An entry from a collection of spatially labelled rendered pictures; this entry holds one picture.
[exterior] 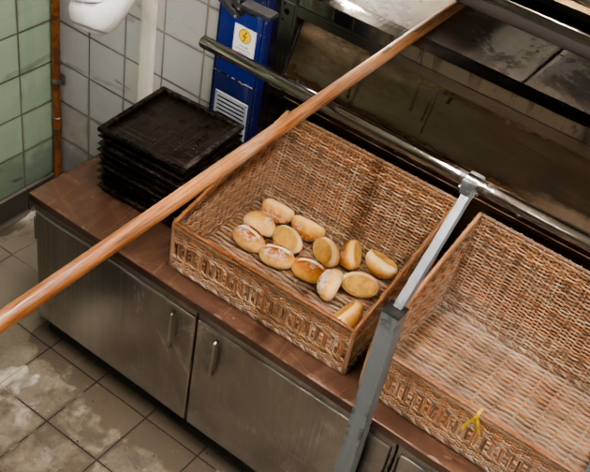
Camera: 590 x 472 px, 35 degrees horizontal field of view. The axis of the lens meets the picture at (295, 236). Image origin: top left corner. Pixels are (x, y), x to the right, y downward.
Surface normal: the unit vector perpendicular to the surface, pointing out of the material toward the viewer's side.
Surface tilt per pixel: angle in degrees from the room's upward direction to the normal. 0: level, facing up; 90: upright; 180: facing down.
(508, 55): 0
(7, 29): 90
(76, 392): 0
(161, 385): 90
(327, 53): 70
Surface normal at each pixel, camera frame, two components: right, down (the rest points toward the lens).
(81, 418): 0.15, -0.75
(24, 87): 0.80, 0.48
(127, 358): -0.58, 0.46
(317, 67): -0.50, 0.18
